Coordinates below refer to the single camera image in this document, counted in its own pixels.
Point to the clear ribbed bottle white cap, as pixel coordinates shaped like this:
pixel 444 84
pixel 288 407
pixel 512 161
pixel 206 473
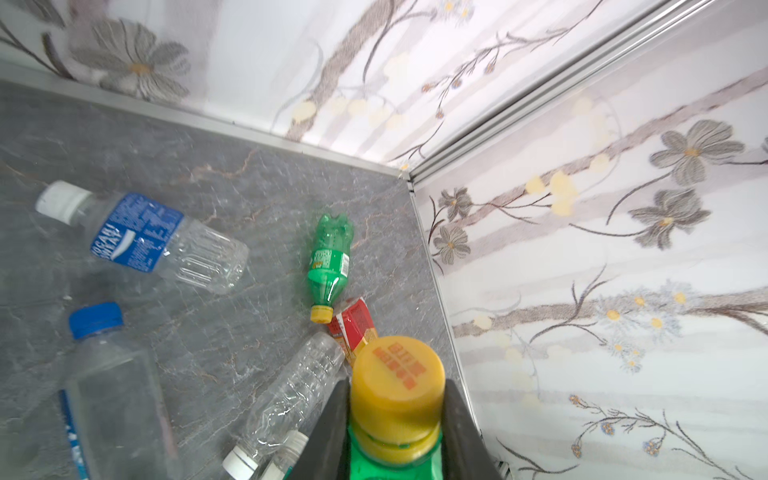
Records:
pixel 285 405

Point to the small green bottle yellow cap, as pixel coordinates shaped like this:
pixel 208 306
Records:
pixel 329 265

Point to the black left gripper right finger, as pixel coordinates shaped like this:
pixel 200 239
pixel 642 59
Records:
pixel 464 454

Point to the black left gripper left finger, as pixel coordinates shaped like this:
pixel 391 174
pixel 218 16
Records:
pixel 327 452

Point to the red label bottle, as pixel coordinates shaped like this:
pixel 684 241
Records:
pixel 353 328

